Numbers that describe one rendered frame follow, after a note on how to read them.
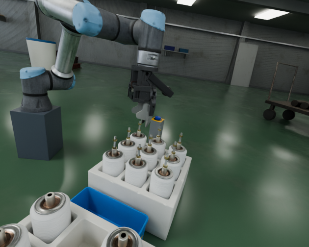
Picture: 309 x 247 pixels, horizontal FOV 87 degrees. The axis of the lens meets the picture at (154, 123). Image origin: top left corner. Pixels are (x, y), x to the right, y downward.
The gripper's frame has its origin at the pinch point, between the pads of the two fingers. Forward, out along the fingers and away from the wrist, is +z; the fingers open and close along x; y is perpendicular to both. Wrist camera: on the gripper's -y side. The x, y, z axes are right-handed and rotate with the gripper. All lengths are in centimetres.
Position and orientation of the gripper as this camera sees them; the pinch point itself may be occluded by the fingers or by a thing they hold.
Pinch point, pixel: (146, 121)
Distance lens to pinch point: 62.6
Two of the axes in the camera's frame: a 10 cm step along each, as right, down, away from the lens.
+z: -1.4, 9.2, 3.6
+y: -9.1, 0.2, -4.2
